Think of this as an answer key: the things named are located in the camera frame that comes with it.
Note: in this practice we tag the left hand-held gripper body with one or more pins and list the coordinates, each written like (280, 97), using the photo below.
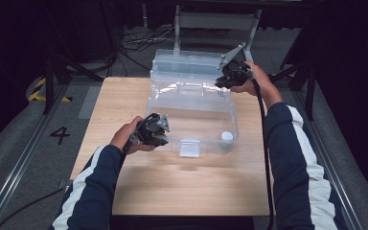
(151, 131)

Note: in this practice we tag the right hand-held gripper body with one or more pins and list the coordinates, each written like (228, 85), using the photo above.
(238, 72)

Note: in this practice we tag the clear plastic storage box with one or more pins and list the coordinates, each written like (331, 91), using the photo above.
(191, 96)

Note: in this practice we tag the small white-capped jar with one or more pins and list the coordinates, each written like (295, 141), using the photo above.
(227, 137)

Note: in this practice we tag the person's right hand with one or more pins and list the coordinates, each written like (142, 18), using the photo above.
(262, 84)

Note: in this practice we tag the person's left hand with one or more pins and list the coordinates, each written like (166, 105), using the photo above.
(124, 137)

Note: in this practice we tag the black tripod stand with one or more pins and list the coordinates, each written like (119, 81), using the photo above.
(49, 86)
(310, 92)

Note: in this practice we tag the yellow and black floor tape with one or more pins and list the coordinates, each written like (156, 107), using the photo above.
(36, 91)

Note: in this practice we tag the grey metal frame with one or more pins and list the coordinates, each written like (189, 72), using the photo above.
(217, 20)

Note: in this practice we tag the metal floor rail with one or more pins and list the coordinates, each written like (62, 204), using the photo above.
(19, 166)
(329, 159)

